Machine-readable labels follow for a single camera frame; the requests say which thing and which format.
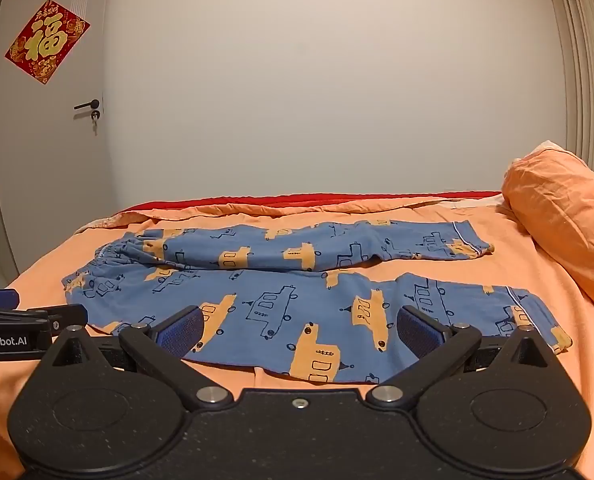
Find red diamond door poster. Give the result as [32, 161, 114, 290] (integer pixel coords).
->
[4, 0, 92, 85]

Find red blanket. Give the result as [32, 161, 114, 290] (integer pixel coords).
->
[117, 190, 502, 212]

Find blue pants with orange print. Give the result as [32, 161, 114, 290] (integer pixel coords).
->
[62, 219, 574, 386]

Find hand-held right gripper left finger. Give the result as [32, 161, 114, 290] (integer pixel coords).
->
[38, 304, 236, 411]

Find orange bed sheet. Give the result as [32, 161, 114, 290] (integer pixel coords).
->
[0, 192, 594, 480]

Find grey door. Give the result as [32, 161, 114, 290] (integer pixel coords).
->
[0, 0, 118, 282]

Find beige curtain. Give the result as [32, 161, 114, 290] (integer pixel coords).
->
[542, 0, 594, 179]

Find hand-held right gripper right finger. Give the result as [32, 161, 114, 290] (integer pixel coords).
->
[364, 304, 560, 411]

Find orange pillow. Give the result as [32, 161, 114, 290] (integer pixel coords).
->
[501, 141, 594, 317]

